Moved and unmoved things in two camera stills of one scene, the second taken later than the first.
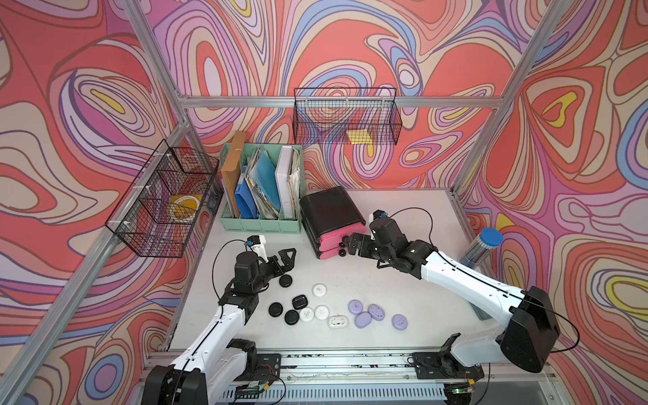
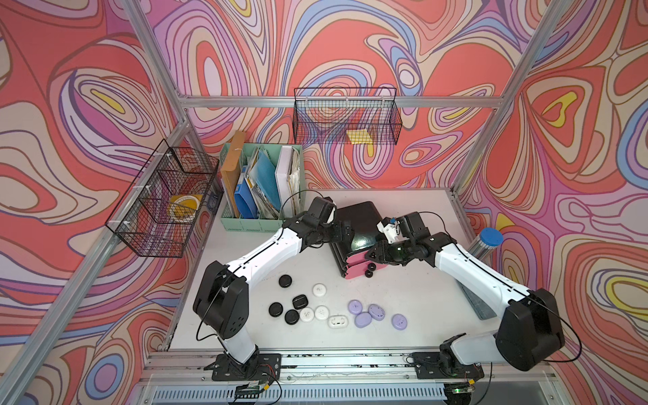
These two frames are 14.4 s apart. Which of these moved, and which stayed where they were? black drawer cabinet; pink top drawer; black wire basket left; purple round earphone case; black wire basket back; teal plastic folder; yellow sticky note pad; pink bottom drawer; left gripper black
Moved: pink bottom drawer; pink top drawer; black drawer cabinet; left gripper black
Stayed: purple round earphone case; black wire basket back; teal plastic folder; yellow sticky note pad; black wire basket left
